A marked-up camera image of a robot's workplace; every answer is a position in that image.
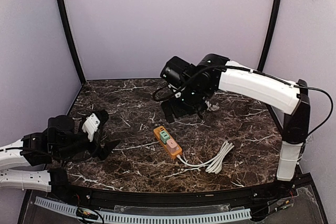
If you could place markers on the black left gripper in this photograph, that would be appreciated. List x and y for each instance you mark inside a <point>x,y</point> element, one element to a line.
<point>108,146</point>

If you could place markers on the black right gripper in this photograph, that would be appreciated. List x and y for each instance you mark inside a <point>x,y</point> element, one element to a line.
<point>178,111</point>

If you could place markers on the green charger plug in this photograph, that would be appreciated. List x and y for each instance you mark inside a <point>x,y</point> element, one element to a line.
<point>164,136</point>

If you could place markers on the pink charger plug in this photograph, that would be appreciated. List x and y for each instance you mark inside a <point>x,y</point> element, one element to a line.
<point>172,146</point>

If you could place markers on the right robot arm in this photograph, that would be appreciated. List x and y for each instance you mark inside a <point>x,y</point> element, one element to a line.
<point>192,86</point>

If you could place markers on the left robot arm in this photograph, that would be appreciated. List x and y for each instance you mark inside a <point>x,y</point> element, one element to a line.
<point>37,161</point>

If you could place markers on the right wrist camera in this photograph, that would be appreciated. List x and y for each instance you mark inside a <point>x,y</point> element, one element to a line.
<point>177,71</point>

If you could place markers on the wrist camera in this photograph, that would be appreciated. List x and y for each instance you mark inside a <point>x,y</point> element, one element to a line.
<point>177,71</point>
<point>60,124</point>

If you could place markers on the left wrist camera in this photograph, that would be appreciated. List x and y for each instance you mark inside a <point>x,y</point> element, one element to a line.
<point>60,124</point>

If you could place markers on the white slotted cable duct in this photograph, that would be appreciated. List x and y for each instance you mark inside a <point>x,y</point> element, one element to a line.
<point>128,214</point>

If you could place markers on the black frame post left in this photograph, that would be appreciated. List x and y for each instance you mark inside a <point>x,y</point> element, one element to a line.
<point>70,40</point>

